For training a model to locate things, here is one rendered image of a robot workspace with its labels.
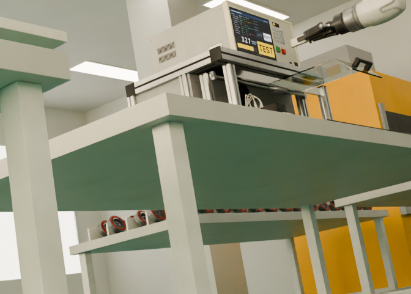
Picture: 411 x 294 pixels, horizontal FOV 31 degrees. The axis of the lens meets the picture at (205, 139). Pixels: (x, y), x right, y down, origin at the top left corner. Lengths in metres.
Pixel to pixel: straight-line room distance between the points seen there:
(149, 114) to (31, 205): 0.50
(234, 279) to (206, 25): 4.25
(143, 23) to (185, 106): 5.59
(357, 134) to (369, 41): 6.19
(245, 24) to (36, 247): 1.70
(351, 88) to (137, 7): 2.23
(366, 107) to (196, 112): 4.71
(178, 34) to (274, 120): 0.96
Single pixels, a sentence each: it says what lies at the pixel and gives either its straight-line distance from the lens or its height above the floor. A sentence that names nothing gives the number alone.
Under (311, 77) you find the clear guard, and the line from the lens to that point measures 2.87.
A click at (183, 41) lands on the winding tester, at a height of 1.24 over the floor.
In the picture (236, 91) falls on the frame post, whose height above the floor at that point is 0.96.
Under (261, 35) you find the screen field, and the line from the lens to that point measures 2.80.
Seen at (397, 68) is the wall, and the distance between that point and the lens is 8.29.
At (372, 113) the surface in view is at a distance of 6.28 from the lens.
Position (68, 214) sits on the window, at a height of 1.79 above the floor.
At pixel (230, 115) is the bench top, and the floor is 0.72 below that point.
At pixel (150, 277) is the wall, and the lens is 10.16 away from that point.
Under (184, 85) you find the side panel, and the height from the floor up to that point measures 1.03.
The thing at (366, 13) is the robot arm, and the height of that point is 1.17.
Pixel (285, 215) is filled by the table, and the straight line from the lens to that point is 4.45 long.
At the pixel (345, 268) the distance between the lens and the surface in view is 6.39.
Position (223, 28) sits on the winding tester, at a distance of 2.67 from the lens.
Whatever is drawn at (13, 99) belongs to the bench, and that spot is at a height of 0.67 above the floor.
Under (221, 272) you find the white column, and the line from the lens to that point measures 6.58.
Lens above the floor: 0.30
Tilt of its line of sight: 12 degrees up
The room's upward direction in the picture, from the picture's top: 10 degrees counter-clockwise
